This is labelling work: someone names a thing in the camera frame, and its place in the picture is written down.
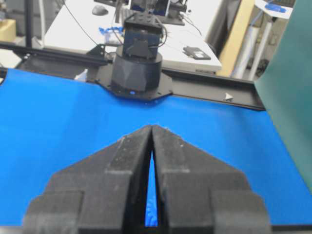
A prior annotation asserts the blue table mat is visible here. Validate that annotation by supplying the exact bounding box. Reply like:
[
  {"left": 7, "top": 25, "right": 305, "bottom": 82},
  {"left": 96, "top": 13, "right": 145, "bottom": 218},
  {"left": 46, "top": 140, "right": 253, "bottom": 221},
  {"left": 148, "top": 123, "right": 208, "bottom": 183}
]
[{"left": 0, "top": 70, "right": 312, "bottom": 226}]

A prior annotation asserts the black device on desk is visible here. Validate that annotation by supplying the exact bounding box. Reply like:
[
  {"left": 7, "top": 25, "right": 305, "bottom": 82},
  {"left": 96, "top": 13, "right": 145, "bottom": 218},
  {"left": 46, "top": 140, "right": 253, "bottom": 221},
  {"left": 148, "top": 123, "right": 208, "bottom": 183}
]
[{"left": 183, "top": 46, "right": 211, "bottom": 60}]

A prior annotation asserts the green backdrop sheet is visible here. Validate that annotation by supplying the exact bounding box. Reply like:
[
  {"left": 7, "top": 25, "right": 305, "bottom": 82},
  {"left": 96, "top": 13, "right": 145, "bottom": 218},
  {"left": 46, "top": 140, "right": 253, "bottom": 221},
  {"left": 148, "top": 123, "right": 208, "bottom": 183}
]
[{"left": 255, "top": 0, "right": 312, "bottom": 189}]

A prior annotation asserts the small blue gear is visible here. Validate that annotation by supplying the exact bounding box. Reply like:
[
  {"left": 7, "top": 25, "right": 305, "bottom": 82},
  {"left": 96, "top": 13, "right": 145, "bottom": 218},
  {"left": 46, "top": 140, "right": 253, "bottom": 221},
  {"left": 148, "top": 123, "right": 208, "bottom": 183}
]
[{"left": 145, "top": 194, "right": 158, "bottom": 227}]

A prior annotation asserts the black aluminium frame rail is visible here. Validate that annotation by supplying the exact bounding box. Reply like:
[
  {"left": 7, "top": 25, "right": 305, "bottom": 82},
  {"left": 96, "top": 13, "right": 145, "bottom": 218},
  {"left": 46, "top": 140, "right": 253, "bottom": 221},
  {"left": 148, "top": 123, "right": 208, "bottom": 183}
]
[{"left": 0, "top": 42, "right": 265, "bottom": 110}]

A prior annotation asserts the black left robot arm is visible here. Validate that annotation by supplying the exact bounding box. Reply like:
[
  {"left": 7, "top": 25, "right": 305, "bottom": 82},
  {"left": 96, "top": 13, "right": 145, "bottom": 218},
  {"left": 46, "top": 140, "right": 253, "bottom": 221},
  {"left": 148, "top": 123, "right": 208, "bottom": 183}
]
[{"left": 96, "top": 11, "right": 173, "bottom": 101}]

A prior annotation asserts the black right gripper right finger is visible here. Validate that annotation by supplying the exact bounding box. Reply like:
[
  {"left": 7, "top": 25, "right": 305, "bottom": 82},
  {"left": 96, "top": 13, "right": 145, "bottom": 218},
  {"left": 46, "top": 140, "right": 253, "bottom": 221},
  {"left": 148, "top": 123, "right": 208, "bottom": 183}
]
[{"left": 152, "top": 125, "right": 272, "bottom": 234}]

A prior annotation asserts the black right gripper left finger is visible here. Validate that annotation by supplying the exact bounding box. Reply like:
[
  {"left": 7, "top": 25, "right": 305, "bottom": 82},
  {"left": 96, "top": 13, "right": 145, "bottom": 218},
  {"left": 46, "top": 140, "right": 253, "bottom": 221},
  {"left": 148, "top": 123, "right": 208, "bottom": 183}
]
[{"left": 23, "top": 125, "right": 152, "bottom": 234}]

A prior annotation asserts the grey computer mouse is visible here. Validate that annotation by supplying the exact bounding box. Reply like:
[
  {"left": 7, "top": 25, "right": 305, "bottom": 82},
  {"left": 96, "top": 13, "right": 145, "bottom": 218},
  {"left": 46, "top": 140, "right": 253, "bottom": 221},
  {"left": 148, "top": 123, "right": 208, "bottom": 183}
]
[{"left": 92, "top": 5, "right": 109, "bottom": 16}]

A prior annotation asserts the white background desk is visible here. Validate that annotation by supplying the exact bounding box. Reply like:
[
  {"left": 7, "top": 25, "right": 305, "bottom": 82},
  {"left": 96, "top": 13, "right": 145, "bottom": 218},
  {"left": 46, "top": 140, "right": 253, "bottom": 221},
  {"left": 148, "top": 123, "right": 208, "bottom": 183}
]
[{"left": 44, "top": 0, "right": 222, "bottom": 72}]

